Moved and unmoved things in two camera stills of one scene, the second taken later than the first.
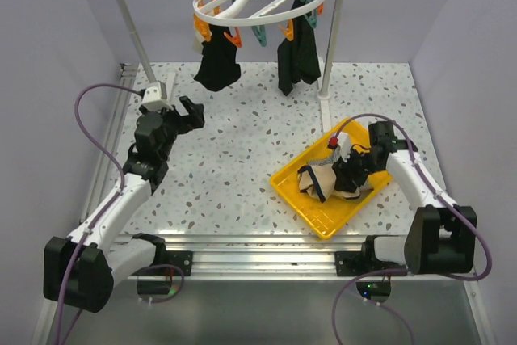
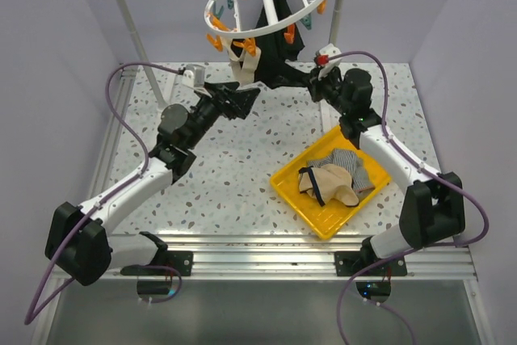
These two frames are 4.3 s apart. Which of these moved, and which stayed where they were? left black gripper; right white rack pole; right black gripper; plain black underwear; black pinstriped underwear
Moved: right black gripper; plain black underwear; left black gripper; black pinstriped underwear
Stayed: right white rack pole
